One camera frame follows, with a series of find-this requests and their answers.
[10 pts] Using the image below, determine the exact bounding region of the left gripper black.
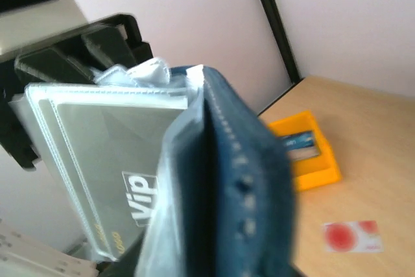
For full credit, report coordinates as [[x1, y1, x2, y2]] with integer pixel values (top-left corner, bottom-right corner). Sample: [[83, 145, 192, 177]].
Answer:
[[1, 14, 153, 169]]

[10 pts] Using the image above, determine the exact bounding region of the dark blue card holder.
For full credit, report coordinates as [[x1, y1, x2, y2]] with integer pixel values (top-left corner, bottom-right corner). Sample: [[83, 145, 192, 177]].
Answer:
[[8, 56, 301, 277]]

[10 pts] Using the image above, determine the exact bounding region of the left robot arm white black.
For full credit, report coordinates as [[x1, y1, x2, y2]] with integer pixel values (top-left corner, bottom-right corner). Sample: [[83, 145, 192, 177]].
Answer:
[[1, 0, 153, 169]]

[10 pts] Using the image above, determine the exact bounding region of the blue cards stack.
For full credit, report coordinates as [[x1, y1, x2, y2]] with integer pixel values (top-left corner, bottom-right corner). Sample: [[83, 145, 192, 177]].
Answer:
[[281, 131, 320, 161]]

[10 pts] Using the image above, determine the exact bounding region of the red dot card on table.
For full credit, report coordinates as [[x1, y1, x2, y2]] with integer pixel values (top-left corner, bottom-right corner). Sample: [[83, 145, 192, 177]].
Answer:
[[323, 220, 383, 253]]

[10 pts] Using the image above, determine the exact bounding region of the yellow three-compartment bin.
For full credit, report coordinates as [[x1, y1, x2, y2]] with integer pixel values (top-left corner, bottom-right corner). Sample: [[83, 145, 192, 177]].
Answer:
[[268, 111, 342, 191]]

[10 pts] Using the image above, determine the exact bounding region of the left black frame post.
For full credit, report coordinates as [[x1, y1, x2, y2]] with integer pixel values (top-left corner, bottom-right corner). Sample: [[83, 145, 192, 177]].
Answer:
[[260, 0, 302, 84]]

